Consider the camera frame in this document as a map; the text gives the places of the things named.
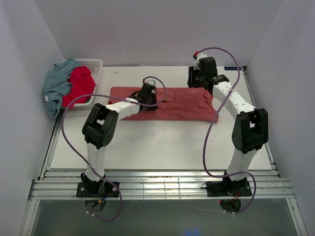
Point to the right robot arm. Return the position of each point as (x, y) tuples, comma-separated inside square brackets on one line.
[(250, 131)]

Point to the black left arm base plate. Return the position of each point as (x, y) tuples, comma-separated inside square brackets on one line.
[(105, 189)]

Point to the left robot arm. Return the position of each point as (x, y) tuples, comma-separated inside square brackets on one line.
[(100, 126)]

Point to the white plastic laundry basket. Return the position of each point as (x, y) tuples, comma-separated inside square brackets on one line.
[(94, 65)]

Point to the magenta red t-shirt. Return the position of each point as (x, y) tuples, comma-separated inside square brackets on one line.
[(82, 84)]

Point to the blue label sticker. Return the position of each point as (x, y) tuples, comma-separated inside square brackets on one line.
[(232, 68)]

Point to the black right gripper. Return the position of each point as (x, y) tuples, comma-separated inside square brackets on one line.
[(191, 73)]

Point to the white wrist camera, left arm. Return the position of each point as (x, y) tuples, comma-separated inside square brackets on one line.
[(151, 83)]

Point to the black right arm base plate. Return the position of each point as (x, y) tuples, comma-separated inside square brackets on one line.
[(222, 189)]

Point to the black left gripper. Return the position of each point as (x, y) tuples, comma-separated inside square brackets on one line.
[(151, 108)]

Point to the grey-blue t-shirt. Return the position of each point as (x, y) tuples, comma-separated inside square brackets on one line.
[(56, 85)]

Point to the aluminium rail frame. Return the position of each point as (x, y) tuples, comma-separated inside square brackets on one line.
[(152, 185)]

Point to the salmon pink t-shirt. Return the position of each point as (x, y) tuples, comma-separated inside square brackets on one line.
[(180, 104)]

